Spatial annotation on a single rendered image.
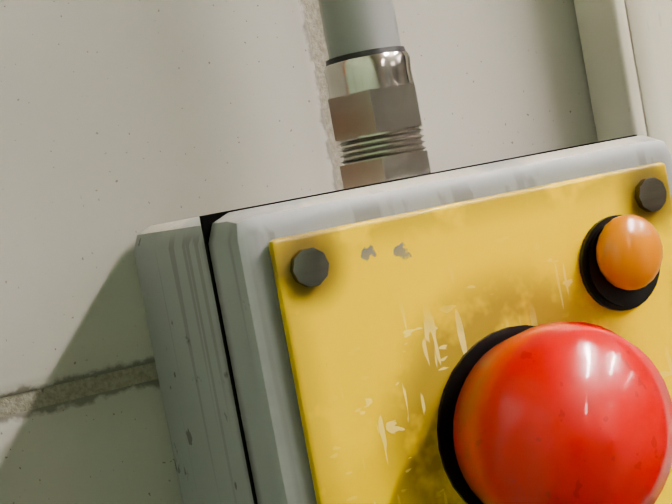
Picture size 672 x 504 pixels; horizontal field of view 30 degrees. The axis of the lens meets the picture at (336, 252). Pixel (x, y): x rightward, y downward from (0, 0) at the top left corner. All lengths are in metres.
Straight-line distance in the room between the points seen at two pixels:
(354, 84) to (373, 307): 0.06
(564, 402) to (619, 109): 0.13
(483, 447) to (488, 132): 0.13
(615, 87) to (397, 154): 0.09
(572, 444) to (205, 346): 0.07
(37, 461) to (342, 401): 0.08
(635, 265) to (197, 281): 0.08
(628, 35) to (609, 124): 0.02
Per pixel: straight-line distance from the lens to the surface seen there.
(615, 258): 0.25
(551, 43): 0.34
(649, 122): 0.33
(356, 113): 0.26
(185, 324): 0.25
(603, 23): 0.33
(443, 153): 0.32
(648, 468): 0.23
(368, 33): 0.27
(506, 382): 0.22
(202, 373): 0.25
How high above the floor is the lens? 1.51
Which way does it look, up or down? 3 degrees down
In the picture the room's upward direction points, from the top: 10 degrees counter-clockwise
